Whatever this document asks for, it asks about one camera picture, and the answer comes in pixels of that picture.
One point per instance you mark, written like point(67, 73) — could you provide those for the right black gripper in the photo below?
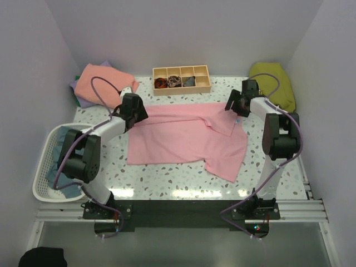
point(234, 95)

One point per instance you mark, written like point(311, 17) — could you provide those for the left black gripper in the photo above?
point(142, 114)

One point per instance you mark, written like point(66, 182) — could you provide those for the pink t shirt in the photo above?
point(177, 134)

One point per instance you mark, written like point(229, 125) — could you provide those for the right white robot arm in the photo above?
point(282, 140)

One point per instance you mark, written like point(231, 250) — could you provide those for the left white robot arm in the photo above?
point(80, 157)

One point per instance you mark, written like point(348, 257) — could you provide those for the orange black fabric roll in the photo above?
point(160, 83)

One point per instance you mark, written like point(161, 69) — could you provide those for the wooden compartment tray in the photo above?
point(202, 80)

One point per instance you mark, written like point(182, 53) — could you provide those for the brown floral fabric roll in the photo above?
point(174, 81)

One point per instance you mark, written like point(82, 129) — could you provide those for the grey fabric piece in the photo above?
point(188, 81)

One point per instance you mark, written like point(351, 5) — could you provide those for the olive snoopy t shirt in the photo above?
point(274, 83)

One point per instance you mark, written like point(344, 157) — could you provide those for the folded green t shirt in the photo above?
point(74, 86)

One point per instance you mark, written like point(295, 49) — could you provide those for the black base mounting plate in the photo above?
point(129, 215)

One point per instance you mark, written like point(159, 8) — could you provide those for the white laundry basket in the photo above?
point(41, 189)

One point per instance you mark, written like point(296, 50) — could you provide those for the black object at bottom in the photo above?
point(43, 256)

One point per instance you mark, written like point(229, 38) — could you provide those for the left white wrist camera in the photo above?
point(125, 91)

